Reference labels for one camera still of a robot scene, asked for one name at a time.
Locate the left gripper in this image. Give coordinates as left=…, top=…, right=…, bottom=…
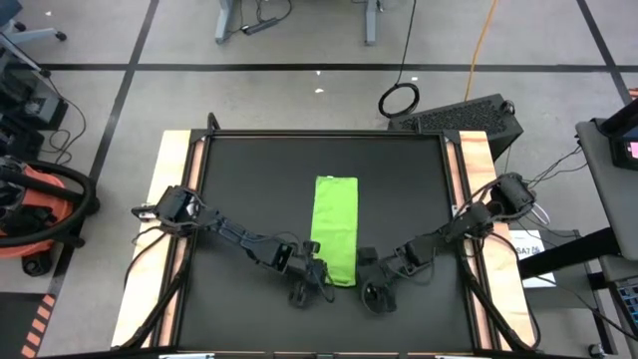
left=287, top=256, right=335, bottom=306

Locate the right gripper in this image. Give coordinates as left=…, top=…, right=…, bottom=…
left=355, top=261, right=400, bottom=315

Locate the green microfibre towel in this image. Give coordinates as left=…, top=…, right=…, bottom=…
left=309, top=175, right=360, bottom=288

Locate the wooden table board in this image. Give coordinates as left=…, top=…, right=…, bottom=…
left=446, top=130, right=537, bottom=350
left=110, top=129, right=205, bottom=349

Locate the white paper sheet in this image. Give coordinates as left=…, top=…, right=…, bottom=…
left=510, top=228, right=557, bottom=289

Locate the black perforated computer tower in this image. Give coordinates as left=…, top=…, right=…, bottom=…
left=387, top=93, right=524, bottom=161

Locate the black side table beam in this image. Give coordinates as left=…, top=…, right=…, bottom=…
left=517, top=226, right=622, bottom=280

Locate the grey desk leg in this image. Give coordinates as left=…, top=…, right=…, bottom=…
left=213, top=0, right=238, bottom=45
left=363, top=0, right=380, bottom=47

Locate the black power strip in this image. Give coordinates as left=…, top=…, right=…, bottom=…
left=241, top=17, right=279, bottom=36

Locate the grey side table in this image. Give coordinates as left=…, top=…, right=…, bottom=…
left=575, top=119, right=638, bottom=263

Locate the black keypad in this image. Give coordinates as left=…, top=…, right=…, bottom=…
left=610, top=276, right=638, bottom=345

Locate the orange vacuum cleaner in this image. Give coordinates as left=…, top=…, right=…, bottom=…
left=0, top=155, right=101, bottom=278

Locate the black device with screen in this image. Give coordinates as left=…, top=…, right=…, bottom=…
left=592, top=99, right=638, bottom=171

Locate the black equipment rack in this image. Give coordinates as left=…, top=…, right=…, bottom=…
left=0, top=34, right=69, bottom=161

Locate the office chair base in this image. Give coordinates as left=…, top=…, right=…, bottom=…
left=0, top=0, right=69, bottom=44

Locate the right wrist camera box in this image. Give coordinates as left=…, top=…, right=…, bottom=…
left=356, top=246, right=380, bottom=268

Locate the black table frame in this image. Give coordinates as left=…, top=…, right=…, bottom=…
left=117, top=112, right=542, bottom=359

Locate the black coiled cable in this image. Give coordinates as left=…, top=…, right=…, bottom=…
left=377, top=0, right=422, bottom=120

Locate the black vacuum hose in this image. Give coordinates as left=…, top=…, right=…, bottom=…
left=0, top=158, right=101, bottom=249

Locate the orange extension cable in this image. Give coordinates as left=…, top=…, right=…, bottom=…
left=463, top=0, right=499, bottom=101

